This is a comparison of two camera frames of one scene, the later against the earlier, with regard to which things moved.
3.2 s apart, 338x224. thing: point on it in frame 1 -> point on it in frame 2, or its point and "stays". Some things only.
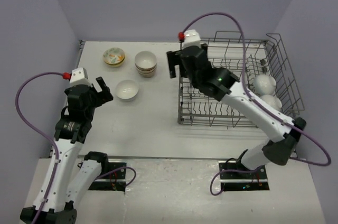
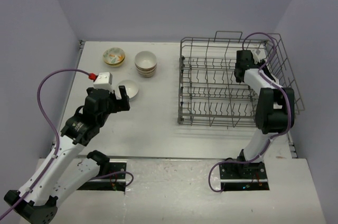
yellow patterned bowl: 114,59 stays
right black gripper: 175,58 -> 261,64
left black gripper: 102,96 -> 121,104
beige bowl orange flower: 146,60 stays
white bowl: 127,90 stays
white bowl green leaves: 113,56 stays
